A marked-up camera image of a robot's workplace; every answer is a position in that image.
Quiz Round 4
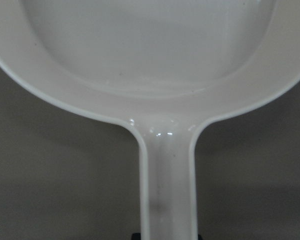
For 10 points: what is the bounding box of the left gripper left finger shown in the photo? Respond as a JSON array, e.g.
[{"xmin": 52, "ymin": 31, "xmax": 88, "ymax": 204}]
[{"xmin": 131, "ymin": 233, "xmax": 141, "ymax": 240}]

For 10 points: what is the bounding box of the beige plastic dustpan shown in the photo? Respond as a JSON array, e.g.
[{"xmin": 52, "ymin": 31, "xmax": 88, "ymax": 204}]
[{"xmin": 0, "ymin": 0, "xmax": 300, "ymax": 240}]

